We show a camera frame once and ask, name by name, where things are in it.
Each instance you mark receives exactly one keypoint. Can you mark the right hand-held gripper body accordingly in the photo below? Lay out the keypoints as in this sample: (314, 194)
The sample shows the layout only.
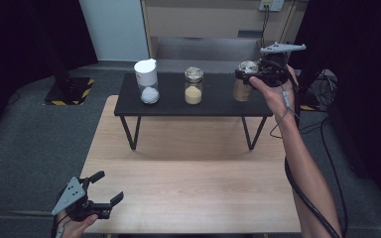
(274, 71)

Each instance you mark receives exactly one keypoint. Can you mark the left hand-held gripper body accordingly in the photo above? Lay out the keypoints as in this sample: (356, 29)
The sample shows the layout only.
(72, 195)

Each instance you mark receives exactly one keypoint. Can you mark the brown powder glass jar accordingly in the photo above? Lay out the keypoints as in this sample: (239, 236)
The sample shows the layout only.
(242, 92)

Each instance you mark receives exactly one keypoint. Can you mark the black shelf with metal legs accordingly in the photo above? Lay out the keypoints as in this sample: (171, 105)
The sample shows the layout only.
(211, 105)

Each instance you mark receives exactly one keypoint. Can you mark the yellow granule glass jar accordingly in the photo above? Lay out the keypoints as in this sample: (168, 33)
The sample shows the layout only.
(193, 92)

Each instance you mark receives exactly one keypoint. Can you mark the white-lidded glass jar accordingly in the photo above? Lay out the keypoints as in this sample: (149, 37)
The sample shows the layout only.
(147, 82)

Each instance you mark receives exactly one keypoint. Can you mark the person's right hand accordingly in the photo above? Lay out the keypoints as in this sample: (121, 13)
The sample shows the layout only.
(278, 99)

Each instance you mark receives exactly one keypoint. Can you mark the person's left hand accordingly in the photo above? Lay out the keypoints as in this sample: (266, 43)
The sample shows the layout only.
(76, 228)

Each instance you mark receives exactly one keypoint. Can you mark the wooden cabinet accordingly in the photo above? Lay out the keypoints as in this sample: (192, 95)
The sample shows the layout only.
(208, 23)

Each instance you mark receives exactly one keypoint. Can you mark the black curtain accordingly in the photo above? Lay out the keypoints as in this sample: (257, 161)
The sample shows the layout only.
(20, 49)
(360, 66)

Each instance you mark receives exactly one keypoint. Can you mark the white panel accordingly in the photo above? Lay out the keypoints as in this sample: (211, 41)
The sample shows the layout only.
(114, 29)

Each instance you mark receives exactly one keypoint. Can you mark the white wall socket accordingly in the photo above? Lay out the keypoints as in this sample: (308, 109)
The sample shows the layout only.
(271, 4)

